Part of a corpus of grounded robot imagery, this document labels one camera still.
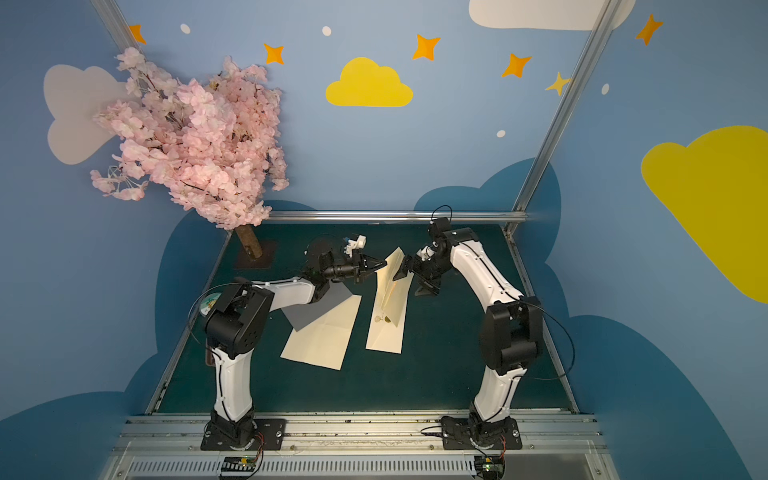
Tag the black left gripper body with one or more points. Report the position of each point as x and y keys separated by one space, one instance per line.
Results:
x=360 y=266

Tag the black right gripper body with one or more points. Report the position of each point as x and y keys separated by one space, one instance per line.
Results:
x=411 y=267

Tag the cream envelope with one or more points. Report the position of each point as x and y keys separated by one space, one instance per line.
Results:
x=386 y=284

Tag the grey envelope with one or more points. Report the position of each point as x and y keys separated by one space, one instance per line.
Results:
x=300 y=316

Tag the cream paper sheet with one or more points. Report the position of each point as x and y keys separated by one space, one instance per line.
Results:
x=324 y=342

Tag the white envelope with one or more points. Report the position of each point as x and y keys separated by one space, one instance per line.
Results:
x=385 y=337

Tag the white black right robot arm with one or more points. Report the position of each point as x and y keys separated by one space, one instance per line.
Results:
x=510 y=338

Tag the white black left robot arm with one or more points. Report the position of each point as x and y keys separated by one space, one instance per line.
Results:
x=235 y=324

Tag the brown artificial tree trunk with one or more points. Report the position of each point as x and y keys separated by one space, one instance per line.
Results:
x=249 y=242

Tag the green label plastic jar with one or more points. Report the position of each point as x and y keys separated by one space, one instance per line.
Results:
x=207 y=303

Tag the pink cherry blossom tree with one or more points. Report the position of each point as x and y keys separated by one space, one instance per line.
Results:
x=213 y=146

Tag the right green circuit board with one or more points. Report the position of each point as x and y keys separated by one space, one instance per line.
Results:
x=489 y=467

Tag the green circuit board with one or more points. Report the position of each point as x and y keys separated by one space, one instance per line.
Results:
x=489 y=467
x=239 y=467

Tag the left green circuit board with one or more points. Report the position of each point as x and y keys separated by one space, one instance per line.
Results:
x=239 y=467

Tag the aluminium back frame rail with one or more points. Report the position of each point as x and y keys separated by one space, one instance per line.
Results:
x=388 y=217

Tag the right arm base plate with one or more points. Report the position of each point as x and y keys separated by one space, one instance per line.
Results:
x=470 y=433

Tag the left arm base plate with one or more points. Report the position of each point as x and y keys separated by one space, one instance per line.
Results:
x=248 y=434

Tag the aluminium front rail platform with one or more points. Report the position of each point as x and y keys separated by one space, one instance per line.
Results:
x=364 y=445

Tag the aluminium right corner post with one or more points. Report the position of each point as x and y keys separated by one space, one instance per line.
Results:
x=606 y=22

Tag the aluminium corner post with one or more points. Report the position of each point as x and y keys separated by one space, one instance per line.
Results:
x=606 y=22
x=115 y=23

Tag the aluminium left corner post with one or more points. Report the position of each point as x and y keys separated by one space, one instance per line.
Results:
x=115 y=23

